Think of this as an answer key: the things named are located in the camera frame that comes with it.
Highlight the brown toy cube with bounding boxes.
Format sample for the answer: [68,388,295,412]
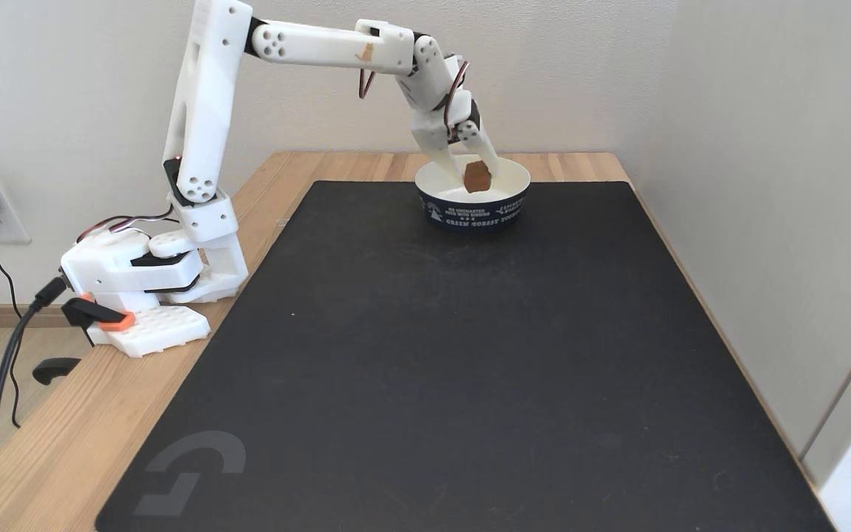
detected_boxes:
[463,160,493,194]

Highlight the navy and white paper bowl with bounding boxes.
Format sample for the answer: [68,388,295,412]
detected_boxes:
[414,154,532,233]

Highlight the black desk mat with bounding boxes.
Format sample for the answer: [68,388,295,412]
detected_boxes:
[95,181,836,532]

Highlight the black and orange table clamp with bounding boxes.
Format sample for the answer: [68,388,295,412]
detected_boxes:
[33,294,136,386]

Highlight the red black white servo cable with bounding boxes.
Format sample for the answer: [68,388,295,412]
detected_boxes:
[443,60,471,142]

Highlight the white wall outlet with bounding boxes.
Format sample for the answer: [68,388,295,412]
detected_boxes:
[0,177,32,245]

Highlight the thin black cable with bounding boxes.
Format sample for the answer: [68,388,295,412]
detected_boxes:
[0,224,23,429]

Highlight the thick black cable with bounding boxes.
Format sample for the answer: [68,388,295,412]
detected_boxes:
[0,277,70,459]

